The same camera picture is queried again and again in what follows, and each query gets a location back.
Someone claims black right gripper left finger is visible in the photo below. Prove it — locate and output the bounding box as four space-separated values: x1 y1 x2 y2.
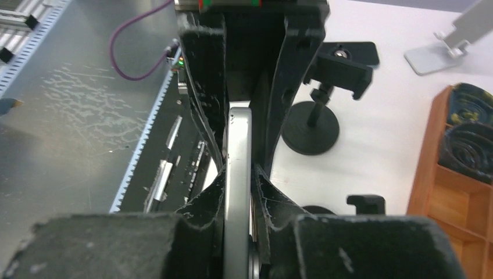
1 171 226 278

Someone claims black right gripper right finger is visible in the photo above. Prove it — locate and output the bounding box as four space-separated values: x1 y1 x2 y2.
252 165 466 278

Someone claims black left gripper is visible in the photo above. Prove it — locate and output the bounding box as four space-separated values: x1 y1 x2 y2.
174 1 330 176

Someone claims black phone stand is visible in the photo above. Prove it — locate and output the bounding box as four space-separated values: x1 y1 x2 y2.
302 195 386 215
281 53 373 156

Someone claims black phone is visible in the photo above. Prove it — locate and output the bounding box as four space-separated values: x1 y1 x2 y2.
223 107 253 278

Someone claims silver metal phone stand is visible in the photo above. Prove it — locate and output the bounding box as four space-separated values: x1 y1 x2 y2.
404 0 492 76

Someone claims wooden compartment tray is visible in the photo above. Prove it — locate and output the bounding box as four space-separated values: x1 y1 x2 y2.
407 85 492 278

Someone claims rolled tie front centre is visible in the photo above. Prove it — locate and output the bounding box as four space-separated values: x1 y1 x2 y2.
438 121 492 185

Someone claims rolled tie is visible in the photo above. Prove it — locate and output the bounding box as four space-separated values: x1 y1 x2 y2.
438 121 492 185
447 83 492 126

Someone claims rolled tie front left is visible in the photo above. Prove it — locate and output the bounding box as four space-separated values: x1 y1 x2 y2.
447 83 492 126

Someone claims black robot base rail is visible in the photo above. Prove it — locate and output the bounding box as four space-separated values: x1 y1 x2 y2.
110 71 211 213

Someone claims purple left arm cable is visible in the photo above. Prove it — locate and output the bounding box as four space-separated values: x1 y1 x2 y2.
109 0 180 82

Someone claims white toothed cable duct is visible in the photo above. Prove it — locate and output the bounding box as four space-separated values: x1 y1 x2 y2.
0 0 182 214

